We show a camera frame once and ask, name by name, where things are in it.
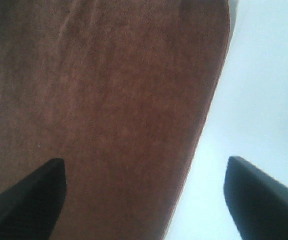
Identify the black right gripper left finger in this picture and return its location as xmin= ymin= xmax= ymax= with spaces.
xmin=0 ymin=158 xmax=67 ymax=240

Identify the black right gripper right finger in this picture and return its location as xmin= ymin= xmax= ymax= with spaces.
xmin=223 ymin=156 xmax=288 ymax=240

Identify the brown towel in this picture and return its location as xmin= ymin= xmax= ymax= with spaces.
xmin=0 ymin=0 xmax=230 ymax=240

